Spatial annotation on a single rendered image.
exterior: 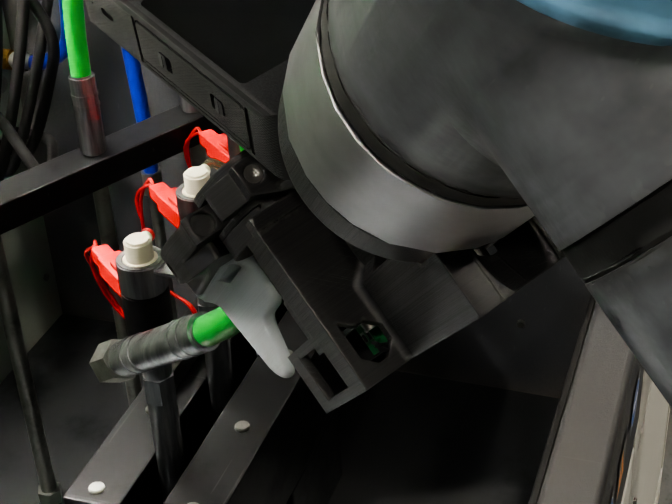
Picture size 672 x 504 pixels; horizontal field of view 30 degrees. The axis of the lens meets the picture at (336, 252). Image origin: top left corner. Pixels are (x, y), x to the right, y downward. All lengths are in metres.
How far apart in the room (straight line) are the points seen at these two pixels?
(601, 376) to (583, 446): 0.08
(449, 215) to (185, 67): 0.12
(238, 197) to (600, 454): 0.51
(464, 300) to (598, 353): 0.61
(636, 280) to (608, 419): 0.66
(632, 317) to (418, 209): 0.07
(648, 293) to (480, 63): 0.05
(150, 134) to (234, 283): 0.47
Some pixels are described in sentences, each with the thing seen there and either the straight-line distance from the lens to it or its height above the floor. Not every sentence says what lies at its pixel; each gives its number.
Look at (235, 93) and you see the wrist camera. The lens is 0.35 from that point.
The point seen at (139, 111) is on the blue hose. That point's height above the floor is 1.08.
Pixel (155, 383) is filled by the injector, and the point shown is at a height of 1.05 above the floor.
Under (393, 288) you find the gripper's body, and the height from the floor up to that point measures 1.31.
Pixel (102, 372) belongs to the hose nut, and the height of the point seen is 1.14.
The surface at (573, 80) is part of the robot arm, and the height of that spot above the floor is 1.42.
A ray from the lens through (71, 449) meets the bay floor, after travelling 1.06.
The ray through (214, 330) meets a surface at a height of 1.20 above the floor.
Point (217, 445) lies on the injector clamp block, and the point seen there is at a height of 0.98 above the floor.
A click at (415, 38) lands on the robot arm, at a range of 0.23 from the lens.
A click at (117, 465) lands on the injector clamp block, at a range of 0.81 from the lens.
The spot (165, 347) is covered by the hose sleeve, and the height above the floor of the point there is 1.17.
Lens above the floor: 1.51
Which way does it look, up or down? 32 degrees down
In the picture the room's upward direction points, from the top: 3 degrees counter-clockwise
